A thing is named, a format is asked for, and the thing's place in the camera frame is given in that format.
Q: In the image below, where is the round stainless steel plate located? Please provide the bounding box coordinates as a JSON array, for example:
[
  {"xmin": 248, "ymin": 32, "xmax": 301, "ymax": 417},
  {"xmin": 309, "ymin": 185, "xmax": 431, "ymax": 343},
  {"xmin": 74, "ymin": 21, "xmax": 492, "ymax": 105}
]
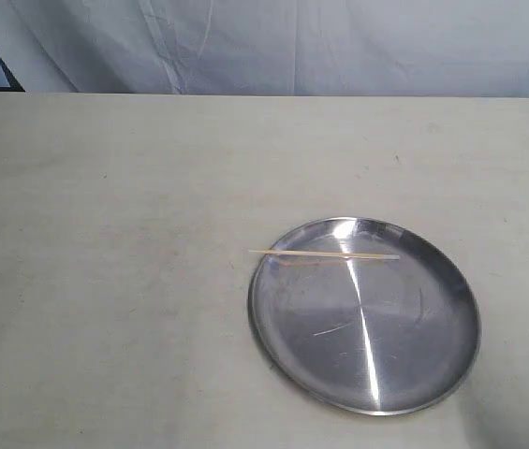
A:
[{"xmin": 247, "ymin": 217, "xmax": 481, "ymax": 416}]

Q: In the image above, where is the white backdrop cloth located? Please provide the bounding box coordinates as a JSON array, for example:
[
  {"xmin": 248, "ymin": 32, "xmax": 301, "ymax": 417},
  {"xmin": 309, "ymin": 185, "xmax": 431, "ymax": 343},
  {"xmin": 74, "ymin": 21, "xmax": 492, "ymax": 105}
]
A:
[{"xmin": 0, "ymin": 1, "xmax": 529, "ymax": 97}]

